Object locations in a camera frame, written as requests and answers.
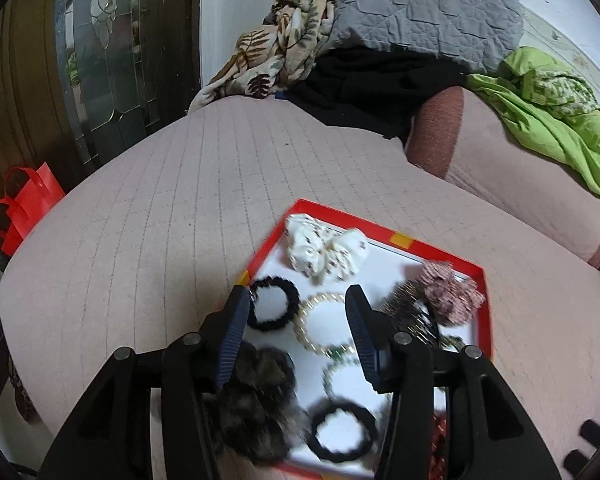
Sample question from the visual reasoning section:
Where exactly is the wooden door with glass panel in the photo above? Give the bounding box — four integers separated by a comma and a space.
0, 0, 203, 196

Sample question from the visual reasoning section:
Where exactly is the red tray with white base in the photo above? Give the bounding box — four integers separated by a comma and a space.
232, 199, 493, 480

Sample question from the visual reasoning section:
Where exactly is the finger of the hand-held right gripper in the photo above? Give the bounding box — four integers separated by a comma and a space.
562, 452, 588, 477
577, 419, 600, 445

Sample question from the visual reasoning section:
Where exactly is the dark patterned cloth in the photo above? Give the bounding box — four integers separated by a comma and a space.
7, 355, 38, 423

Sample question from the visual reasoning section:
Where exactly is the leaf print blanket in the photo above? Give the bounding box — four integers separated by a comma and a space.
187, 0, 338, 113

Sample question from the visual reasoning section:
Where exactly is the red polka dot scrunchie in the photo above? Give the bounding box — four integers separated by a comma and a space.
427, 410, 451, 480

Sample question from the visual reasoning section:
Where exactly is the pink quilted bed cover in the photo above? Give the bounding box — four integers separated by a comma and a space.
0, 95, 600, 480

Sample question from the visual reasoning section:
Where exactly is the bright green cloth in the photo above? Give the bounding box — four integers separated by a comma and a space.
466, 46, 600, 198

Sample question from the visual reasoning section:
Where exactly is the green white patterned cloth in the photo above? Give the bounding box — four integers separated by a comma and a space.
525, 67, 600, 118

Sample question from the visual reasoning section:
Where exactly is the grey quilted pillow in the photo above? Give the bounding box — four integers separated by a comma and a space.
310, 0, 526, 73

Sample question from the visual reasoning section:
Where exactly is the grey metallic scrunchie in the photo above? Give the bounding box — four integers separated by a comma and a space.
205, 342, 311, 466

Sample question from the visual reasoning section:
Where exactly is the green bead bracelet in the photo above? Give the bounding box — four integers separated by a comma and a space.
321, 347, 376, 396

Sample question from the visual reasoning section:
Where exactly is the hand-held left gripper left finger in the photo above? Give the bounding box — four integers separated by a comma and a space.
37, 285, 253, 480

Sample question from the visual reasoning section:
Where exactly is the pearl bracelet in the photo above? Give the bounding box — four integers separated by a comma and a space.
292, 291, 361, 358

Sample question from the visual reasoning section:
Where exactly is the white patterned scrunchie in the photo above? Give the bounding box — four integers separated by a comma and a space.
285, 213, 370, 282

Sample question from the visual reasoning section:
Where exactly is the black cloth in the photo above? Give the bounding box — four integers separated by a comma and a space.
275, 47, 468, 148

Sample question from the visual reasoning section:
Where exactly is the dark striped scrunchie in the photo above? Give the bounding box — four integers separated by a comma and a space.
380, 282, 440, 348

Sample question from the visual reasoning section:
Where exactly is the pink speckled scrunchie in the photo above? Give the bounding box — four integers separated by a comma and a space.
414, 260, 487, 326

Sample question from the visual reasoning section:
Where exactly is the pink bolster pillow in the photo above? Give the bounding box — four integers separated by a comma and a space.
405, 85, 600, 268

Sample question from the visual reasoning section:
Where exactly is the black furry hair tie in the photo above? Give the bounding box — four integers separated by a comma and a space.
305, 396, 380, 463
246, 276, 302, 332

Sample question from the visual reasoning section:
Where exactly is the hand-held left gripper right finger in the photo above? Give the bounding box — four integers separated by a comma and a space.
345, 284, 563, 480

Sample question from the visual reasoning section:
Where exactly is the red shopping bag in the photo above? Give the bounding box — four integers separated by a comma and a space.
0, 161, 66, 256

